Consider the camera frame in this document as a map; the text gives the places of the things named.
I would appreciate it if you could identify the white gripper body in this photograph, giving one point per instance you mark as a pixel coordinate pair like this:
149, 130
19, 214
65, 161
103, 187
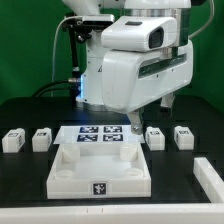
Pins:
131, 80

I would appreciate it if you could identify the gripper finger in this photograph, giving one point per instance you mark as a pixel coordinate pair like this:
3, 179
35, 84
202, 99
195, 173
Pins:
167, 101
135, 119

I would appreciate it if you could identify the white square table top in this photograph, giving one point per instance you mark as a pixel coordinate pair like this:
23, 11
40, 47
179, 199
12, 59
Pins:
99, 170

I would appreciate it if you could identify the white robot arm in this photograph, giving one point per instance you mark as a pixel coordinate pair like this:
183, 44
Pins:
91, 80

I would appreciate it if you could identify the sheet with four markers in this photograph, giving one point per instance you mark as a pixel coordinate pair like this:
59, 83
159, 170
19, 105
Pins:
96, 134

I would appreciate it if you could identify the white L-shaped obstacle fence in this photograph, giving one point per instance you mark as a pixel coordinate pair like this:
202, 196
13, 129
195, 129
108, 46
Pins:
188, 213

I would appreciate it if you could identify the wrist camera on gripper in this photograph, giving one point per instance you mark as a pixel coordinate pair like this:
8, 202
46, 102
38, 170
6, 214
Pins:
141, 34

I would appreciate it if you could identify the black camera stand pole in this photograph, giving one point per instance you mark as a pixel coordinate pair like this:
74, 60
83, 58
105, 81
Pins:
75, 89

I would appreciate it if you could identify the black camera on stand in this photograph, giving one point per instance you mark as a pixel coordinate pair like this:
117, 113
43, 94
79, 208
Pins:
87, 23

